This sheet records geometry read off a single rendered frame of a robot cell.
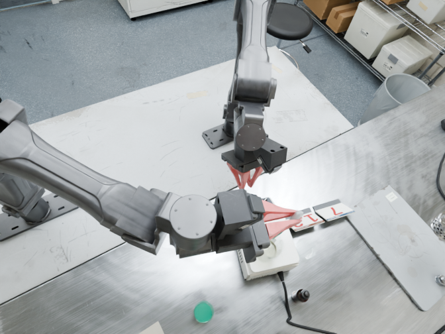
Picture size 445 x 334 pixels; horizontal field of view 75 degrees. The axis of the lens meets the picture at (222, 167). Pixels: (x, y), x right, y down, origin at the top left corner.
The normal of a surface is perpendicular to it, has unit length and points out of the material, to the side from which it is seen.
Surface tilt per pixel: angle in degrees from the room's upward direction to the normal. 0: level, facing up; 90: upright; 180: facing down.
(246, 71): 16
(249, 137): 61
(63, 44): 0
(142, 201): 24
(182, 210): 3
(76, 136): 0
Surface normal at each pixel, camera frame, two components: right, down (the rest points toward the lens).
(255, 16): 0.08, -0.26
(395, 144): 0.10, -0.51
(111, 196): 0.47, -0.32
